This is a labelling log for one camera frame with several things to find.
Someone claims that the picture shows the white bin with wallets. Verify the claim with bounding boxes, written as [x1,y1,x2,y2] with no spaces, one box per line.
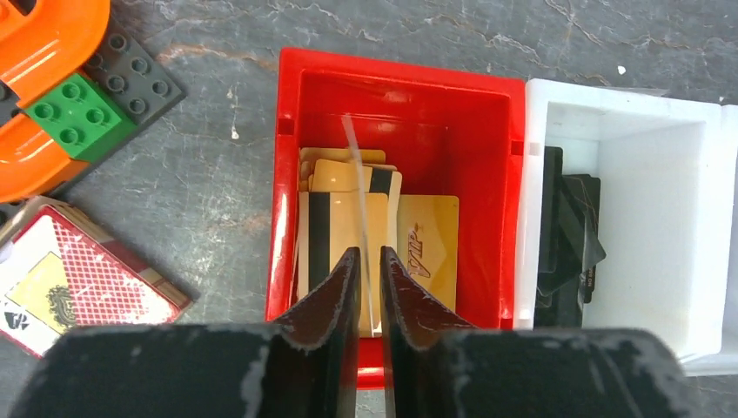
[512,79,737,376]

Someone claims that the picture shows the green toy block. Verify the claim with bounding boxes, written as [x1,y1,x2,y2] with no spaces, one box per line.
[25,73,136,163]

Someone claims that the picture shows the orange letter-shaped toy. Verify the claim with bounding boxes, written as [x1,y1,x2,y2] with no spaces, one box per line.
[1,1,111,203]

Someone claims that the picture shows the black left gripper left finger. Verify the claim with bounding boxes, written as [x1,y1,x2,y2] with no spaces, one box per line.
[10,247,361,417]

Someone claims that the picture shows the black wallets in bin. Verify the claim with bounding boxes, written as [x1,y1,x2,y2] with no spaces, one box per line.
[533,146,607,327]

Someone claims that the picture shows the dark grey brick plate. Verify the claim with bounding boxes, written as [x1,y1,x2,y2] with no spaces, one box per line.
[1,19,185,222]

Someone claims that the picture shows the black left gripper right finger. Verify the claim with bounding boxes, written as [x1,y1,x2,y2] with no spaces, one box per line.
[380,246,699,417]

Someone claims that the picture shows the red bin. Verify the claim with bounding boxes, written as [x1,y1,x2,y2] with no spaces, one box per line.
[265,47,527,390]

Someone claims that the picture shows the tan object in red bin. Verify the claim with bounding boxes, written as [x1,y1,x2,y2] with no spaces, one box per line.
[297,147,460,319]

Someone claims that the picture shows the pink white small box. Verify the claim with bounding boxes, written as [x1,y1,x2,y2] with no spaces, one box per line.
[1,197,192,357]

